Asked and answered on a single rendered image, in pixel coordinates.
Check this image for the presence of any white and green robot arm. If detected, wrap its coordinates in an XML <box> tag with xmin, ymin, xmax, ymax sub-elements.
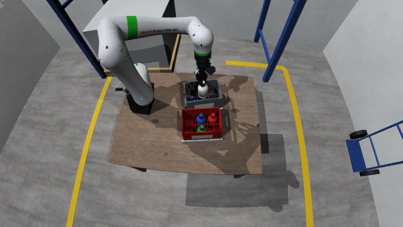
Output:
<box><xmin>98</xmin><ymin>16</ymin><xmax>214</xmax><ymax>106</ymax></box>

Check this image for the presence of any dark red crate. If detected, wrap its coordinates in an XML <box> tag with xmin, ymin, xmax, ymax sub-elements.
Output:
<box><xmin>182</xmin><ymin>108</ymin><xmax>222</xmax><ymax>141</ymax></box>

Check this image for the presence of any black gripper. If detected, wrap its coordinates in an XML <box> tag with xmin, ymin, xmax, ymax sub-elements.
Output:
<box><xmin>194</xmin><ymin>61</ymin><xmax>211</xmax><ymax>87</ymax></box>

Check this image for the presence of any green bottle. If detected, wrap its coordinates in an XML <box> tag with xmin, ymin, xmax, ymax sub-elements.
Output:
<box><xmin>197</xmin><ymin>125</ymin><xmax>207</xmax><ymax>132</ymax></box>

